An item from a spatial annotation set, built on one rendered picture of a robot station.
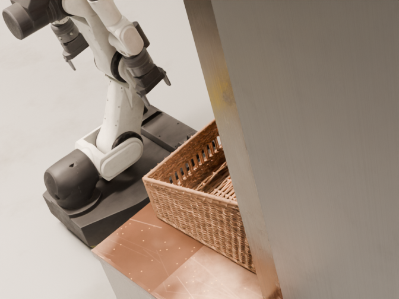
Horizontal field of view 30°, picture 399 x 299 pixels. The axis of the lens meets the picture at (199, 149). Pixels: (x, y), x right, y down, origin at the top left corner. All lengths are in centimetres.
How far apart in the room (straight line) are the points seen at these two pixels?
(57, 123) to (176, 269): 185
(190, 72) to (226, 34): 252
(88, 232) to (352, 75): 191
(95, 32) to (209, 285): 110
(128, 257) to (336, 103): 106
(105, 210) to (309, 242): 151
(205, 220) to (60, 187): 100
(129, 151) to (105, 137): 11
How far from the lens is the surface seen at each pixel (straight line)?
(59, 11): 254
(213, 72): 131
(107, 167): 283
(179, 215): 200
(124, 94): 280
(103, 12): 240
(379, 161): 114
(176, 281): 194
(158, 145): 305
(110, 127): 288
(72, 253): 299
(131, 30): 244
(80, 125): 362
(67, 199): 284
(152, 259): 202
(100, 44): 267
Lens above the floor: 201
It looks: 39 degrees down
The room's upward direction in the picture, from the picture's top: 16 degrees counter-clockwise
